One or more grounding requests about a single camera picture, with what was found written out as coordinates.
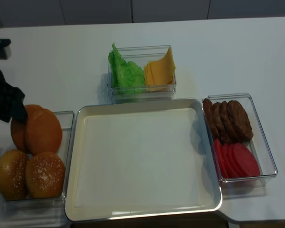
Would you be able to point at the yellow cheese slices stack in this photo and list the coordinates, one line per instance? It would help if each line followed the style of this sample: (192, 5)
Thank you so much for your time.
(160, 72)

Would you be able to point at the sesame bun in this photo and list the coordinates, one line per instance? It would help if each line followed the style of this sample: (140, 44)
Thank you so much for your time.
(12, 175)
(44, 175)

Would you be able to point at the clear patty and tomato bin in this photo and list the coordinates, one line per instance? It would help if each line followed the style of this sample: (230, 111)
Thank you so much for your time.
(258, 146)

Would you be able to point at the red tomato slice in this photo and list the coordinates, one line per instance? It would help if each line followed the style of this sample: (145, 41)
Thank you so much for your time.
(218, 151)
(226, 161)
(245, 161)
(236, 172)

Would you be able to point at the clear lettuce and cheese bin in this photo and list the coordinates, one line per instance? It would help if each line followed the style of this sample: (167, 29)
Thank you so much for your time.
(141, 56)

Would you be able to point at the white parchment paper sheet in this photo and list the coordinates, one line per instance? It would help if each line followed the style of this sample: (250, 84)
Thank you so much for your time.
(149, 159)

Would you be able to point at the red tomato slice leftmost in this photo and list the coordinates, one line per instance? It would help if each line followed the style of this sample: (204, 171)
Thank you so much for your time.
(218, 151)

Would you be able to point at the brown burger patty leftmost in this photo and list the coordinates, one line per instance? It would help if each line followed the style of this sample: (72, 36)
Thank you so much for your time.
(207, 107)

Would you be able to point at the brown burger patty rightmost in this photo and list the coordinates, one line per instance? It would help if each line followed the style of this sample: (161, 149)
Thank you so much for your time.
(240, 121)

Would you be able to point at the sesame top bun right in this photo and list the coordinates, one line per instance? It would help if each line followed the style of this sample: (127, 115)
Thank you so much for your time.
(44, 175)

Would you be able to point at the sesame top bun left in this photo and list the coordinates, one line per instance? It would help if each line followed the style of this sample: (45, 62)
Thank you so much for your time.
(12, 175)

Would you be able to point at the bun half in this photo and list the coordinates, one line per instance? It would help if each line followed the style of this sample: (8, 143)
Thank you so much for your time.
(18, 129)
(43, 132)

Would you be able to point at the brown burger patty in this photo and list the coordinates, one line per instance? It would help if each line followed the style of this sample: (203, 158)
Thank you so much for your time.
(240, 121)
(219, 124)
(227, 123)
(207, 107)

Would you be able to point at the green lettuce leaves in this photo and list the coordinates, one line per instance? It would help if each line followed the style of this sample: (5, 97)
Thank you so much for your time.
(125, 74)

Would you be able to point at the clear bun bin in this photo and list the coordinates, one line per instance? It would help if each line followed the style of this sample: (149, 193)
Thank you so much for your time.
(66, 119)

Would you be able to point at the red tomato slice front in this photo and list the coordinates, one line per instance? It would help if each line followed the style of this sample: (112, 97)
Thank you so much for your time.
(245, 161)

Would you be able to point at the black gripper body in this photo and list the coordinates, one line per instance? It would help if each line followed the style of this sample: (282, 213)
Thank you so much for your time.
(11, 98)

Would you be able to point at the silver metal baking tray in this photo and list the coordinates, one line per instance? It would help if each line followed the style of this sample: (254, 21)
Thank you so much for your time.
(78, 213)

